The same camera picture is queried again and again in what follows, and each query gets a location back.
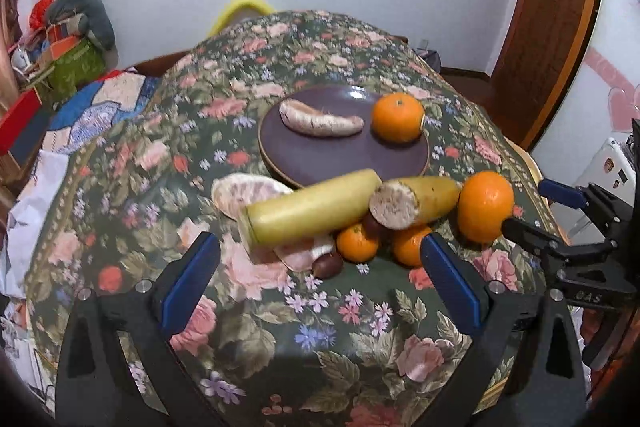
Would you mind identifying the green bag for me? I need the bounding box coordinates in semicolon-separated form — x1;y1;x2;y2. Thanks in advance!
47;37;108;95

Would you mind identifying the pink striped curtain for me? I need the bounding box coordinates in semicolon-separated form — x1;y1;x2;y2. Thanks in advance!
0;0;26;108

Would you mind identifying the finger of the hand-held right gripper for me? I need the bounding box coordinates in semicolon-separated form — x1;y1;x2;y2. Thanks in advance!
538;179;640;241
501;217;621;269

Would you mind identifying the large orange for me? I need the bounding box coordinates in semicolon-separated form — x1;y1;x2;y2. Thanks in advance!
456;171;516;244

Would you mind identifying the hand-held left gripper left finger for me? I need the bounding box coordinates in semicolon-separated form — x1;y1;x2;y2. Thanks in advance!
55;231;236;427

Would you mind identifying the colourful striped box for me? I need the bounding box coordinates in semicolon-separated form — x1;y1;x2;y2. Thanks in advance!
45;19;83;40

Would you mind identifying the long yellow banana piece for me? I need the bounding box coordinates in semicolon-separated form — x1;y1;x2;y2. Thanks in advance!
237;168;383;254

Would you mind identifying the pink bow sticker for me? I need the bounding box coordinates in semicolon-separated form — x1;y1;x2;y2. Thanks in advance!
585;47;640;132

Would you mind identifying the blue patchwork blanket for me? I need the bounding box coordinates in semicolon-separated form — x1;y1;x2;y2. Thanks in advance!
45;69;163;155

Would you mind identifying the purple round plate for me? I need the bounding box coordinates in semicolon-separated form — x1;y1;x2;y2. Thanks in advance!
258;85;431;188

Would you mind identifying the white cloth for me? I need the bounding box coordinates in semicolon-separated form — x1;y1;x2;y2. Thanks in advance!
0;149;71;298

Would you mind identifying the wooden door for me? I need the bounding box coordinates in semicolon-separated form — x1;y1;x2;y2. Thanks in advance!
490;0;608;152

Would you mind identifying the grey backpack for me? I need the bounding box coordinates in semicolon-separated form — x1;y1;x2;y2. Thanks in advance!
417;48;441;72

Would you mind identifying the white small appliance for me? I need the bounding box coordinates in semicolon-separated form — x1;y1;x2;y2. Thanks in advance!
10;47;31;75

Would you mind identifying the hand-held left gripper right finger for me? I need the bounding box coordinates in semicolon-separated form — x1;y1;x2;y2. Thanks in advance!
415;232;588;427

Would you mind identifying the orange box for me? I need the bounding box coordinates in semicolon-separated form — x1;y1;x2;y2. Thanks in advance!
42;34;83;58

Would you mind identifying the floral tablecloth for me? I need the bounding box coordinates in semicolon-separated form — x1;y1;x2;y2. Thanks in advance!
22;9;546;427

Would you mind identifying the white plastic box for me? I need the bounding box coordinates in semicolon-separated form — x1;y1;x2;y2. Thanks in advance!
570;137;638;243

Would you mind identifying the orange with sticker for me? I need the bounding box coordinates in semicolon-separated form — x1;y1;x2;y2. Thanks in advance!
371;93;426;144

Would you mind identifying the red plastic bag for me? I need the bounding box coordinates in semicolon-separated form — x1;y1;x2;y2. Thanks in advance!
29;0;56;30

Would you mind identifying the small tangerine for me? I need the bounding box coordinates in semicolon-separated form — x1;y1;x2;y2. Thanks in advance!
336;223;381;264
391;226;433;269

